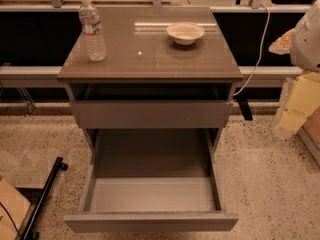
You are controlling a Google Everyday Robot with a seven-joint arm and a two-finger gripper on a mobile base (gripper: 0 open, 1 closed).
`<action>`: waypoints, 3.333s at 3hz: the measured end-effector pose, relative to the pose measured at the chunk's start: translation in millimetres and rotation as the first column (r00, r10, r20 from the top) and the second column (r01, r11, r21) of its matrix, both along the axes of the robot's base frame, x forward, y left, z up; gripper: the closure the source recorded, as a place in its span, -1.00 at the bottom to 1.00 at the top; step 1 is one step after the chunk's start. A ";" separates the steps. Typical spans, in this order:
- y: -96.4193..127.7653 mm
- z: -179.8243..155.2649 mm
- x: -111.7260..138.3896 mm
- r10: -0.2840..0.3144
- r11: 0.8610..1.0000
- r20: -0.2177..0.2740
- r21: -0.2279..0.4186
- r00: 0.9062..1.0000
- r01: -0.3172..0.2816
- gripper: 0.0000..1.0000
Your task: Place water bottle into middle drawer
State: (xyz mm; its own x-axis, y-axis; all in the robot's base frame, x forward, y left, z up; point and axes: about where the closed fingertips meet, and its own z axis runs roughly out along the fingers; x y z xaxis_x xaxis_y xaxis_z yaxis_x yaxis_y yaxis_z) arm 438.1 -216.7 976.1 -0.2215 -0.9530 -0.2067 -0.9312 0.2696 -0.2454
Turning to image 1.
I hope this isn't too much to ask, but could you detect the black metal stand leg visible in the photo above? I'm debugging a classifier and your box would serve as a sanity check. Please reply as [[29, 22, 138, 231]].
[[17, 157, 68, 240]]

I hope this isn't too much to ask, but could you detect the cardboard box at left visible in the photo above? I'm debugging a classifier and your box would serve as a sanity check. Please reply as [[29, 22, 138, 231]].
[[0, 177, 31, 240]]

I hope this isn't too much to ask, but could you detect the closed grey top drawer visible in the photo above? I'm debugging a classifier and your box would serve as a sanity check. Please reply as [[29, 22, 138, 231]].
[[70, 101, 233, 129]]

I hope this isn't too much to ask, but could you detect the open grey middle drawer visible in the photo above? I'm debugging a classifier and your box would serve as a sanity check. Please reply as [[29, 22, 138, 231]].
[[64, 129, 238, 233]]

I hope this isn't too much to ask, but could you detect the white paper bowl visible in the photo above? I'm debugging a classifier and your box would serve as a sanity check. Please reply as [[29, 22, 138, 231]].
[[166, 22, 205, 46]]

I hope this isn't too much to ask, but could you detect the grey drawer cabinet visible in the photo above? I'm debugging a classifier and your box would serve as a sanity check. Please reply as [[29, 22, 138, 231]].
[[58, 7, 242, 153]]

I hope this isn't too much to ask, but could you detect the black cable at left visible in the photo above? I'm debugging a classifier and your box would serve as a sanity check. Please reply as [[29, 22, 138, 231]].
[[0, 201, 22, 239]]

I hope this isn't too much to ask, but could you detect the clear plastic water bottle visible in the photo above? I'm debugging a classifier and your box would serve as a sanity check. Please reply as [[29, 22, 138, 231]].
[[78, 0, 106, 61]]

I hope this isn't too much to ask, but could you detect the white hanging cable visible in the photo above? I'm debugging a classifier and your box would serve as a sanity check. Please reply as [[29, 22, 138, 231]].
[[233, 4, 272, 97]]

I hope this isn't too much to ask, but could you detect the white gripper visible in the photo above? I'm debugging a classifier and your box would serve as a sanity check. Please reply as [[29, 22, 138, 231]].
[[269, 0, 320, 139]]

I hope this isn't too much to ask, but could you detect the wooden box at right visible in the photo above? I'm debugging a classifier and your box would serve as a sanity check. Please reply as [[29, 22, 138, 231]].
[[298, 107, 320, 166]]

